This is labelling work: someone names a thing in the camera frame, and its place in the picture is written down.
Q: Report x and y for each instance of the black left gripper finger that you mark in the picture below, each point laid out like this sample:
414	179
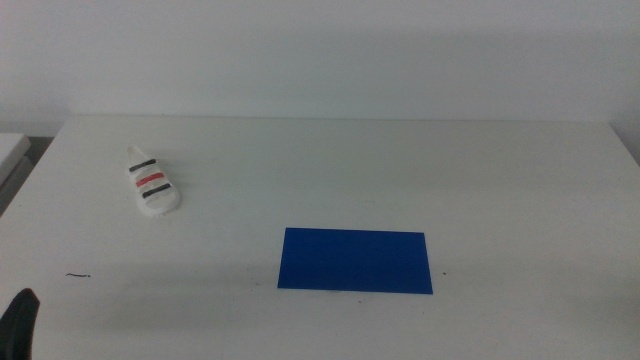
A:
19	325

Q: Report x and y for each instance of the blue rectangular mat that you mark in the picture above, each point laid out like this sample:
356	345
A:
355	260

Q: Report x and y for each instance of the small dark thread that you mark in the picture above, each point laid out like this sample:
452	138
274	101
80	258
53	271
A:
77	275

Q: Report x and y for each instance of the white side table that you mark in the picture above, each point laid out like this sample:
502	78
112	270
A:
9	150

